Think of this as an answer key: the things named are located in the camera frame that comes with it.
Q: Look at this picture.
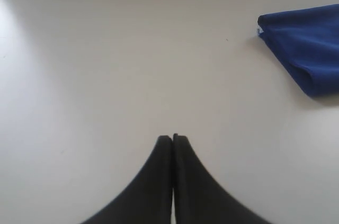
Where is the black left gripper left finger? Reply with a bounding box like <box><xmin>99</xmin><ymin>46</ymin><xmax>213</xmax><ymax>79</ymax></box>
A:
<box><xmin>84</xmin><ymin>136</ymin><xmax>173</xmax><ymax>224</ymax></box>

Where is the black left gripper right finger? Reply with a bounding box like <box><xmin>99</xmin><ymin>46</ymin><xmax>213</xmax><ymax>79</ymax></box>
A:
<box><xmin>172</xmin><ymin>134</ymin><xmax>267</xmax><ymax>223</ymax></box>

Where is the blue microfiber towel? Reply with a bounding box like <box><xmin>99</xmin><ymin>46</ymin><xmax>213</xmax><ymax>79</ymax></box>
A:
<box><xmin>257</xmin><ymin>4</ymin><xmax>338</xmax><ymax>97</ymax></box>

